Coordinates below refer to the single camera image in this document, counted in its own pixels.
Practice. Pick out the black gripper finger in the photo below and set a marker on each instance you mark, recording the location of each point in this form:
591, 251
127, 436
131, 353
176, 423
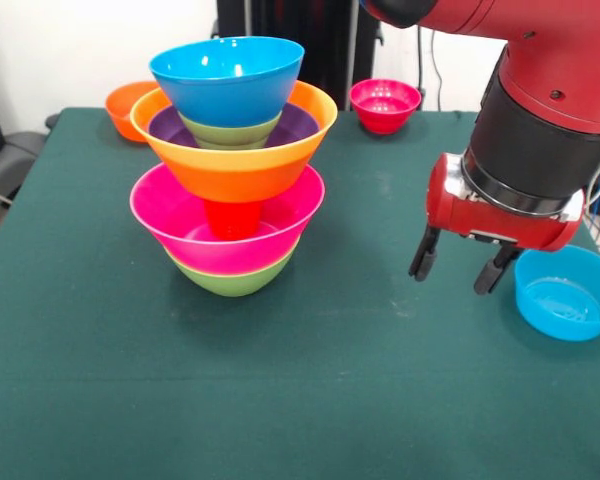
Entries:
492, 272
425, 255

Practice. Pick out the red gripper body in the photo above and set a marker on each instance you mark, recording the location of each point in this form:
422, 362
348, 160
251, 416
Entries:
495, 222

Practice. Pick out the purple bowl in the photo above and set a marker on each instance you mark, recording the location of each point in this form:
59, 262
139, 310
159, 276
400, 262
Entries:
300, 127

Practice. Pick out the medium green bowl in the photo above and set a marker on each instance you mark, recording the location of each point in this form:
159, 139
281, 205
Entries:
235, 282

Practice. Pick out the orange cup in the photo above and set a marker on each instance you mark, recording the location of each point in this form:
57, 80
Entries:
231, 220

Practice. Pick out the large orange bowl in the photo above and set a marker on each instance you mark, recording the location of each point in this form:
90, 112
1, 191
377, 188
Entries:
235, 175

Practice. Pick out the small green bowl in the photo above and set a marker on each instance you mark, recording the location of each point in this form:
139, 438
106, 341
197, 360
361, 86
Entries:
230, 135

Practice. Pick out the large pink bowl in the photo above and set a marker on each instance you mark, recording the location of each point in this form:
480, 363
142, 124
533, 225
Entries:
170, 225

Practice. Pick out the medium blue bowl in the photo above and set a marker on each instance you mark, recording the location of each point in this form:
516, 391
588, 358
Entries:
225, 85

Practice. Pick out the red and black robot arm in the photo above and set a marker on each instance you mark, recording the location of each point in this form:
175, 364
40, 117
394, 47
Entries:
540, 100

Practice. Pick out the small blue bowl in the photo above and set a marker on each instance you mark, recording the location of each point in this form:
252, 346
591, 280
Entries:
565, 300

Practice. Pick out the small pink-red bowl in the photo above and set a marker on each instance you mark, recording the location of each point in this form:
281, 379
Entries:
385, 112

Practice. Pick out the dark green tablecloth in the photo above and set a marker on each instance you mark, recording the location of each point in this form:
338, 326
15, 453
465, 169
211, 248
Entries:
280, 375

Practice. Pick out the small orange bowl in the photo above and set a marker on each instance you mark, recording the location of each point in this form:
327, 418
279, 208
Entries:
120, 107

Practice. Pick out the black chair base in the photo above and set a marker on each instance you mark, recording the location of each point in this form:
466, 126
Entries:
10, 160

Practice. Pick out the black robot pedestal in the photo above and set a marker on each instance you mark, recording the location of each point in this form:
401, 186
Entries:
300, 45

